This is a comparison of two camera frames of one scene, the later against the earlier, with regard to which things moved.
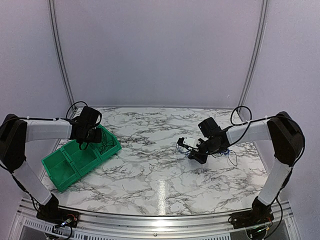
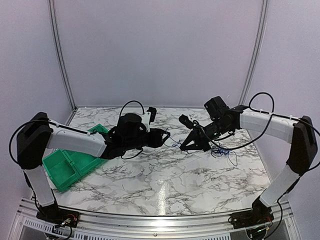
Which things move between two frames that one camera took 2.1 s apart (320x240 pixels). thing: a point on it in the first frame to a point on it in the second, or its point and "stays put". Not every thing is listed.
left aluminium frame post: [60, 53] stays put
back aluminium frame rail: [158, 107] stays put
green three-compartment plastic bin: [68, 163] stays put
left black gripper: [97, 137] to [156, 141]
